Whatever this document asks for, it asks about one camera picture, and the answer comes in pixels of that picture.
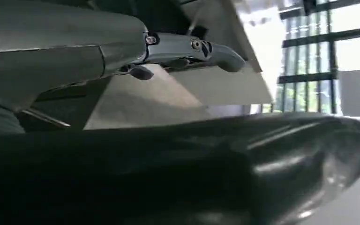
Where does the black window frame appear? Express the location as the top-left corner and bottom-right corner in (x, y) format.
(272, 0), (360, 114)

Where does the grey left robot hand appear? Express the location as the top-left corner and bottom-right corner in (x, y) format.
(0, 0), (360, 225)

